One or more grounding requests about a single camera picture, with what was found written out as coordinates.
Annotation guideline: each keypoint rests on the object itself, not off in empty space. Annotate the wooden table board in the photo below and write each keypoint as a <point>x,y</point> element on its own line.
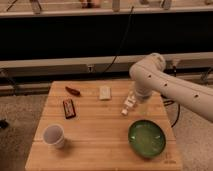
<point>96,139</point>

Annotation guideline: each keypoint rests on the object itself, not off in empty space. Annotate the white plastic bottle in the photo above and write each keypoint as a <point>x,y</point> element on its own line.
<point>128,104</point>

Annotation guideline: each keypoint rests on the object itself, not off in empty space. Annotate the white soap bar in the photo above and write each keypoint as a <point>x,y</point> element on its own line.
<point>104,93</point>

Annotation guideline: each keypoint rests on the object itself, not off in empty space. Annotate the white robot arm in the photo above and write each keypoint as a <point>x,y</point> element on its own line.
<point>148,76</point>

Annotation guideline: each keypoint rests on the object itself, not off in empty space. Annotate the white paper cup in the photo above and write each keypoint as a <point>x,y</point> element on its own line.
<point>53,135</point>

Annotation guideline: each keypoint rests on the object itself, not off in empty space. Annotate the small brown red object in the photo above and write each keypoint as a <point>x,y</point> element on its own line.
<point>73,91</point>

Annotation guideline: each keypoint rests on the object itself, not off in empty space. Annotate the green bowl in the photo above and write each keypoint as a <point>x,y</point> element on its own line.
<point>146,138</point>

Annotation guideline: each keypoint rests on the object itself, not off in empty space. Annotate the dark candy bar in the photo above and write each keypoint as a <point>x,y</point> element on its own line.
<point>69,109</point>

